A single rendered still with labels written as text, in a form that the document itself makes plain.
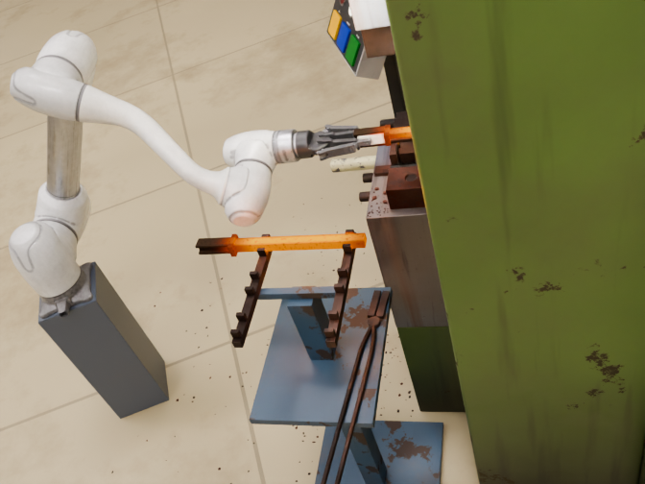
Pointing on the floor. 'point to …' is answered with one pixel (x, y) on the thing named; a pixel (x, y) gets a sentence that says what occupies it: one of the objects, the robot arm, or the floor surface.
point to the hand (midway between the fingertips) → (371, 136)
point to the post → (394, 84)
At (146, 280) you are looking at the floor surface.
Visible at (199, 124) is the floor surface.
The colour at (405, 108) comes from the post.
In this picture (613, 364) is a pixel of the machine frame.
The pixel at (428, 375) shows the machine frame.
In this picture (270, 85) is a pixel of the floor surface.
